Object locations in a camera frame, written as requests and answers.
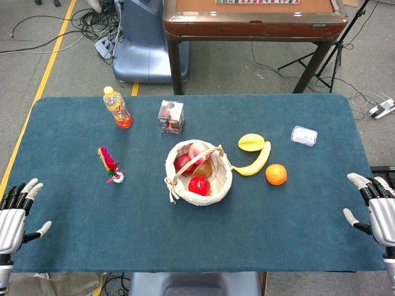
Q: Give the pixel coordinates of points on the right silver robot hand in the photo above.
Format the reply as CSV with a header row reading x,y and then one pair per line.
x,y
381,216

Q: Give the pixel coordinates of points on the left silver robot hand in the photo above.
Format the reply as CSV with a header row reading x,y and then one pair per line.
x,y
10,226

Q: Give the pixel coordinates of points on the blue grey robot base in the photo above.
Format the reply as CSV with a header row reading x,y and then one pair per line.
x,y
145,43

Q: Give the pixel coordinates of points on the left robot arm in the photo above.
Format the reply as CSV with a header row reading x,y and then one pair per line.
x,y
3,271

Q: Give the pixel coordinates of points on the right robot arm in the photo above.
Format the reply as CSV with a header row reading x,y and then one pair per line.
x,y
390,268

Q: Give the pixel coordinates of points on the white power strip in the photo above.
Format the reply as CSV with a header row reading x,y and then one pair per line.
x,y
381,108

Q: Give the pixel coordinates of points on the clear plastic card box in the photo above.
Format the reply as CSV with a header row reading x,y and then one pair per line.
x,y
304,135

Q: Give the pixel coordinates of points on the feather shuttlecock toy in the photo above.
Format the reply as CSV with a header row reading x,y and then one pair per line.
x,y
111,165

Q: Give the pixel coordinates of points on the yellow banana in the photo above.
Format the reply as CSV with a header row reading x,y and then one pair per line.
x,y
257,162

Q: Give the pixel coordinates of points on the yellow starfruit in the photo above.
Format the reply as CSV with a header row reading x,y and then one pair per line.
x,y
250,142

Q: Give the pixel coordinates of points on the orange juice plastic bottle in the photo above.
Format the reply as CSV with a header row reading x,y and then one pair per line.
x,y
117,108

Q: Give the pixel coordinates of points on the black tripod stand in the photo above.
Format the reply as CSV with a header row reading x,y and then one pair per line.
x,y
333,52

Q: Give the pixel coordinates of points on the blue felt table cloth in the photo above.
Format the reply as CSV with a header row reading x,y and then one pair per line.
x,y
191,216

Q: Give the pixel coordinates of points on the brown orange fruit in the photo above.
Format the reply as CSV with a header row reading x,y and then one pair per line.
x,y
204,169

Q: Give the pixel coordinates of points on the dark red apple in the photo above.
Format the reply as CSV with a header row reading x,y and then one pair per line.
x,y
183,163

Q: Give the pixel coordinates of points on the bright red strawberry fruit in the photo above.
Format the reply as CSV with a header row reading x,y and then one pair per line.
x,y
199,185

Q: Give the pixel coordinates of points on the blue grey robot torso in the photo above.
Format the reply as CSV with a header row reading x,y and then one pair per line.
x,y
194,283

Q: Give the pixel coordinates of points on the pink peach fruit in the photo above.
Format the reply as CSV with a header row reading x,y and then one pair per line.
x,y
199,153

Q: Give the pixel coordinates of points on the small printed carton box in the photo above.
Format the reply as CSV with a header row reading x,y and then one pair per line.
x,y
171,117

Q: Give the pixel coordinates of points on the grey power strip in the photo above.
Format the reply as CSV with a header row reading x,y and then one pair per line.
x,y
103,46

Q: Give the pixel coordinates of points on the brown mahjong table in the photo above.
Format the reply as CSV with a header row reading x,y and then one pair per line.
x,y
253,21

